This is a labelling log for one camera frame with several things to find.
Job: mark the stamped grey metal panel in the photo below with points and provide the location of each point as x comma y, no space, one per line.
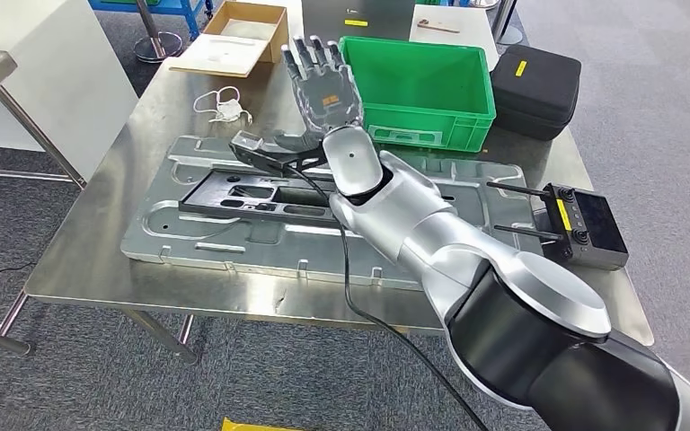
232,250

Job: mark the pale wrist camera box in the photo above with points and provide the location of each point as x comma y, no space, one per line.
245,141

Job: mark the yellow floor tape rectangle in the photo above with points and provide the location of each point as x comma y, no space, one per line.
244,426

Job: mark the small brown flat item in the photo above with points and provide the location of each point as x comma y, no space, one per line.
437,27

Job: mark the black plastic car trim part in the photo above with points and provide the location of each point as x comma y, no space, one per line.
202,199

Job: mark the open cardboard box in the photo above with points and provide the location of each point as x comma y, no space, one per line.
220,56

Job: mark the blue metal cart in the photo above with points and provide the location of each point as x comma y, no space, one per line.
190,9

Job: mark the black zip case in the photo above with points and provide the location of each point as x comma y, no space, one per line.
535,89

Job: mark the grey laptop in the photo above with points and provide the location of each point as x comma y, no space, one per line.
357,18

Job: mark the steel workbench table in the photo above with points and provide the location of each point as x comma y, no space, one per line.
142,297

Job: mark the silver black robot right arm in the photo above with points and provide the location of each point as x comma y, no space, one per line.
416,214

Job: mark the green plastic crate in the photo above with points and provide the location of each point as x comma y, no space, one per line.
464,128

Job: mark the black camera bracket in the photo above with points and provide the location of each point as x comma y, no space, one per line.
273,160

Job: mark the black antenna remote controller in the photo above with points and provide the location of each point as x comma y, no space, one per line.
598,232

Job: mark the white face mask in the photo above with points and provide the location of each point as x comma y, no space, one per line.
229,111

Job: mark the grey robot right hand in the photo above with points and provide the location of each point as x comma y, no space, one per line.
327,101

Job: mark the chrome stanchion post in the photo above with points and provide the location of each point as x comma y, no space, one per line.
157,46
506,27

